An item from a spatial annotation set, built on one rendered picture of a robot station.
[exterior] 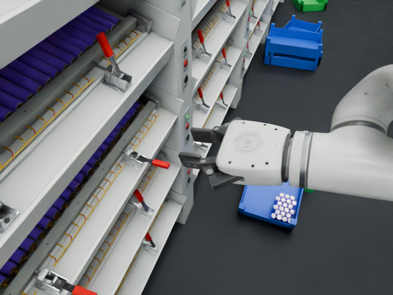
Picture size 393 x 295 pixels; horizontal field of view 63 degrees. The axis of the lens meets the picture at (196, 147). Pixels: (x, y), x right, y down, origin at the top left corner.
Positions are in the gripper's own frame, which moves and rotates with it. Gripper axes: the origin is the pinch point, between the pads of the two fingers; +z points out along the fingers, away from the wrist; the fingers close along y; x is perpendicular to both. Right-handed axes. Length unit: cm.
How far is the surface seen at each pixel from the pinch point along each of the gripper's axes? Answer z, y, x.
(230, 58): 22, -75, 36
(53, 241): 17.7, 21.0, 1.4
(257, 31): 27, -136, 60
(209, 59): 15.2, -43.9, 13.5
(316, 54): -7, -131, 72
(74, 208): 18.1, 14.7, 1.9
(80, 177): 20.7, 8.7, 1.7
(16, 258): 20.7, 25.3, -0.2
